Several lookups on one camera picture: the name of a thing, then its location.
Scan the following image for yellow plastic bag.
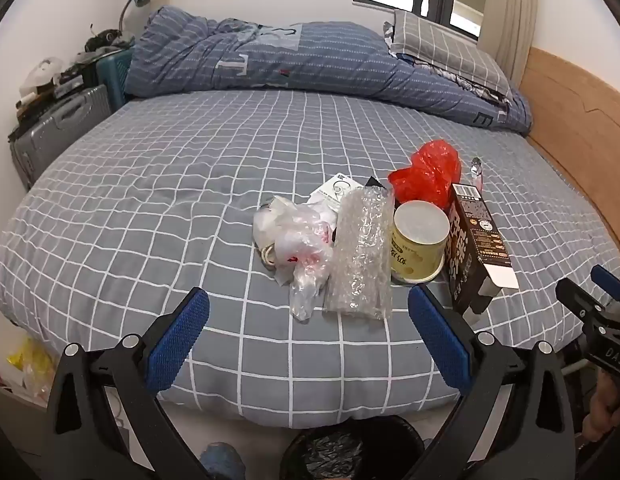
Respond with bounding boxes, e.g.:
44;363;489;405
6;337;56;402

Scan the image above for black lined trash bin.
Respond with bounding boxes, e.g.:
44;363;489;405
278;415;425;480

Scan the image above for black wet wipe sachet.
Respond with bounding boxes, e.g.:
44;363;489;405
364;176;389;191

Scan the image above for red plastic bag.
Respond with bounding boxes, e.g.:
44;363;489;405
388;140;462;211

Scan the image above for white earphone box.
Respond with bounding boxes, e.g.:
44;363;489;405
307;172;362;214

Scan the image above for wooden bed frame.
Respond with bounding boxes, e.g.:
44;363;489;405
520;48;620;251

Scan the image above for grey checked pillow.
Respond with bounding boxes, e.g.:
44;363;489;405
390;10;512;99

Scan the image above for blue striped duvet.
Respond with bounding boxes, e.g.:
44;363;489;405
126;6;532;134

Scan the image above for white cap on suitcase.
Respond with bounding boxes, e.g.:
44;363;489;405
19;56;64;98

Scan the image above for bubble wrap roll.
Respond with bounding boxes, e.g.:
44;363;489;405
324;185;395;320

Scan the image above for grey hard suitcase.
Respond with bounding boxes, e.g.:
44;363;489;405
8;84;112;191

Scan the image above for clear plastic bag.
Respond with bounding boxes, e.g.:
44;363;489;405
252;196;337;322

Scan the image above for yellow instant noodle cup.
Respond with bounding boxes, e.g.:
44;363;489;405
390;200;450;284

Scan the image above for blue slipper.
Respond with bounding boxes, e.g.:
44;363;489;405
199;442;246;480

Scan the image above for dark brown snack box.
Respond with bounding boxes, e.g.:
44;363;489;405
446;183;518;315

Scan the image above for person's right hand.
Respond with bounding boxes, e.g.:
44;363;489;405
581;370;620;442

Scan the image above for grey checked bed sheet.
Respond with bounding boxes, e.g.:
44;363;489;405
0;90;620;429

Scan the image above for teal suitcase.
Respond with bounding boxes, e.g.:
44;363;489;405
96;49;132;113

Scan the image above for small clear wrapper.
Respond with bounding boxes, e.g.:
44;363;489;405
470;157;484;192

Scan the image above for clutter on suitcases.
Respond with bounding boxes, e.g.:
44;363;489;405
54;29;135;88

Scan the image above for beige curtain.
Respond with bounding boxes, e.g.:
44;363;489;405
478;0;538;87

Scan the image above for blue desk lamp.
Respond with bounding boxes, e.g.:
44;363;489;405
117;0;153;36

